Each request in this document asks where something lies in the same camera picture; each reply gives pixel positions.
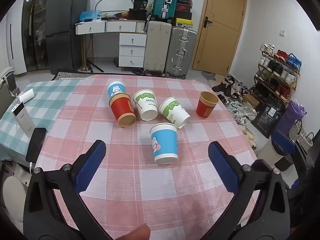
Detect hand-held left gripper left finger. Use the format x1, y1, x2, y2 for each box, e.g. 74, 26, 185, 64
23, 140, 113, 240

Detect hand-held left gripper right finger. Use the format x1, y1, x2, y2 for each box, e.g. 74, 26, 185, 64
199, 141, 290, 240

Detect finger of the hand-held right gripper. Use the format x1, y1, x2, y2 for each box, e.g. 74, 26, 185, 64
271, 129, 309, 180

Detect blue rabbit paper cup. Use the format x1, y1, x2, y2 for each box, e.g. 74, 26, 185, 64
150, 122, 179, 165
107, 80, 126, 99

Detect red paper cup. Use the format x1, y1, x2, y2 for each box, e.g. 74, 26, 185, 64
196, 91, 219, 119
108, 93, 137, 128

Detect white green-leaf paper cup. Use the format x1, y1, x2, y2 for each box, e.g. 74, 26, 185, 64
159, 96, 191, 130
133, 89, 159, 121

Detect person's left hand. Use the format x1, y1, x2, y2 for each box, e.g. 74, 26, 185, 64
116, 223, 151, 240

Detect woven basket bag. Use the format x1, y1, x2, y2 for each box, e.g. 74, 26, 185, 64
289, 119, 314, 153

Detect black labelled bag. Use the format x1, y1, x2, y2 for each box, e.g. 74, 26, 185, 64
251, 102, 287, 139

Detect purple plastic bag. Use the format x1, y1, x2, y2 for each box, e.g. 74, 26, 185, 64
279, 99, 308, 133

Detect cardboard box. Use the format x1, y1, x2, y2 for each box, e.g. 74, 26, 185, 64
241, 93, 261, 107

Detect black phone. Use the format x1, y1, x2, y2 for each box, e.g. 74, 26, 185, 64
25, 127, 47, 165

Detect pile of shoes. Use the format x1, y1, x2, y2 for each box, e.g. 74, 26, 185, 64
211, 74, 258, 151

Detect metal shoe rack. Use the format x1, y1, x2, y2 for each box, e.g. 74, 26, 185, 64
253, 44, 302, 105

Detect pink checked tablecloth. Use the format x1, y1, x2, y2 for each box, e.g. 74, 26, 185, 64
32, 74, 258, 240

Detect green checked cloth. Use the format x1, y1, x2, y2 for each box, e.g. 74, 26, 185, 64
0, 78, 83, 161

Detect row of assorted sneakers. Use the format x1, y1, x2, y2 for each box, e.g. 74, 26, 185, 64
254, 43, 302, 100

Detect white power bank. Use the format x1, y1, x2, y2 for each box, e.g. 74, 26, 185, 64
11, 102, 35, 138

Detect white round stool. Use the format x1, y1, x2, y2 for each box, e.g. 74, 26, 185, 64
2, 174, 28, 221

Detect grey door mat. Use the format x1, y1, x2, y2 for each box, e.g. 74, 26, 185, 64
201, 71, 218, 82

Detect striped rug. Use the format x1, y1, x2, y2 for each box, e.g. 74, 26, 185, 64
51, 69, 95, 81

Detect white rolled paper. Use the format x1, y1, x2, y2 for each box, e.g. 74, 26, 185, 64
18, 88, 35, 103

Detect black tripod stand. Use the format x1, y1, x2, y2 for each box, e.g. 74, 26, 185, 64
79, 33, 104, 73

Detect silver suitcase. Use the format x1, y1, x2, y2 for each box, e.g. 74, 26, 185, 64
164, 26, 198, 79

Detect white drawer cabinet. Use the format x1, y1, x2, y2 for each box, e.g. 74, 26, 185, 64
118, 33, 147, 68

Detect wooden door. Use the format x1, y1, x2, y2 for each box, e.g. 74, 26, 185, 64
191, 0, 249, 77

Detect beige suitcase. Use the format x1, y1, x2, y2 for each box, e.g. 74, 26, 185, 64
143, 19, 173, 73

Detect black refrigerator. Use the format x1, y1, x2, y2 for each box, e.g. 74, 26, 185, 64
44, 0, 90, 75

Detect white desk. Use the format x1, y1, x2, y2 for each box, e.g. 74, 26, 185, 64
75, 19, 148, 72

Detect glass door cabinet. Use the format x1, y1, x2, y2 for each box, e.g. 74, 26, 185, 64
21, 0, 50, 72

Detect yellow black shoe box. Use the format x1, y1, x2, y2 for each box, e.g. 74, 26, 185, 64
172, 17, 194, 29

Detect blue plastic bag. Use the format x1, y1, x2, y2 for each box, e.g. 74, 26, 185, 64
79, 10, 101, 22

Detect arched mirror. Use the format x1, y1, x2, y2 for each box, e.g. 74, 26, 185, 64
94, 0, 134, 18

